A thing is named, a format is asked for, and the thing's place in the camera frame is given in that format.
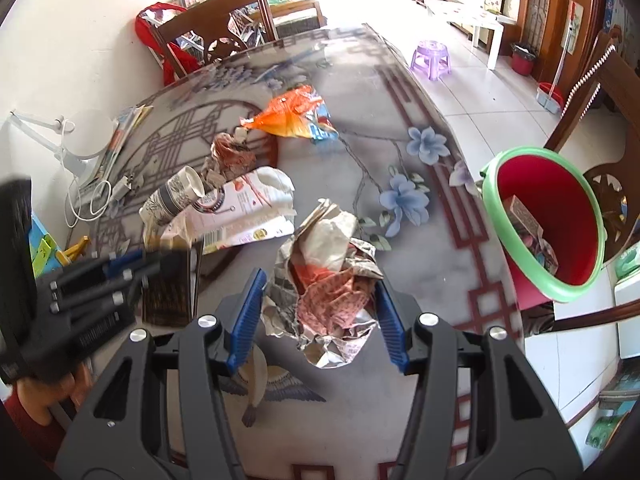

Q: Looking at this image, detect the mop with red base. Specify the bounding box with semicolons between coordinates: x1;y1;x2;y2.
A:
536;0;584;115

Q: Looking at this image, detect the white paper cup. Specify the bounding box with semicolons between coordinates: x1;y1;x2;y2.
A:
139;166;205;226

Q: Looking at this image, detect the stack of magazines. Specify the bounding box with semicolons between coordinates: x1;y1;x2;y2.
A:
74;105;153;207

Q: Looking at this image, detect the wooden sofa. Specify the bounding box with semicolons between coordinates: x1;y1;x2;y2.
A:
268;0;326;38

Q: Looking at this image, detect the purple plastic stool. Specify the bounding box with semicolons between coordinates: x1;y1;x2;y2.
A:
410;40;451;80

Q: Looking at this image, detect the red bin with green rim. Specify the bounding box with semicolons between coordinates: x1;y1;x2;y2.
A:
480;146;605;311

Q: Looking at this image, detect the yellow drink carton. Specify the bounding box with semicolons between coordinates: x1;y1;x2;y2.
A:
502;195;544;240

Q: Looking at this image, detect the patterned tablecloth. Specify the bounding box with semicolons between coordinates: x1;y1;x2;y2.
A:
89;27;522;479

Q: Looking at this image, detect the dark wooden chair far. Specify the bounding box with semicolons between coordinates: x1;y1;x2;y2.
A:
155;0;279;79

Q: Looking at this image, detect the dark wooden chair near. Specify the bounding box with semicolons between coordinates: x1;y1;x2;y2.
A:
544;27;640;334

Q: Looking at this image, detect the orange plastic snack bag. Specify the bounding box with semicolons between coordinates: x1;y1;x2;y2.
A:
240;84;338;143

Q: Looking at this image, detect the white desk lamp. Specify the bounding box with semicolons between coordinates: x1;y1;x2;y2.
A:
8;110;117;183

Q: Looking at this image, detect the white coffee table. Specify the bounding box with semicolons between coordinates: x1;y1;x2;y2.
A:
425;0;520;70

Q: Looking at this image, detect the white lamp cable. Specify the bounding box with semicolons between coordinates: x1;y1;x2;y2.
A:
63;171;134;230

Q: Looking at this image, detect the red bag on rack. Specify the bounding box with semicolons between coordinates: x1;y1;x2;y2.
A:
134;2;201;87

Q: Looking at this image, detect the white bead necklace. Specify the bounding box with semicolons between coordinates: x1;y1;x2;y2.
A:
560;43;618;116

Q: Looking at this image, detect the person's left hand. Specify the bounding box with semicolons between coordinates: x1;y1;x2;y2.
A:
16;363;93;411

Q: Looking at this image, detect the pink white milk carton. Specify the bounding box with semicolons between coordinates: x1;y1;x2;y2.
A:
160;166;296;255

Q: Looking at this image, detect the newspaper wrapper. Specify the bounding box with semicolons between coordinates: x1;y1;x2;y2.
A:
262;198;383;370

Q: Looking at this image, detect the small red waste bin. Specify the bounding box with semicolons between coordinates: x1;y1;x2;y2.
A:
511;42;537;77

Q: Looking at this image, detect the dark wooden chair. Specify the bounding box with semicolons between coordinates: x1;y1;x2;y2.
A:
544;27;640;334
155;0;279;79

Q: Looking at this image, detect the crumpled brown wrapper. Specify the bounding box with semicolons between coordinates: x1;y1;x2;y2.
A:
200;132;257;188

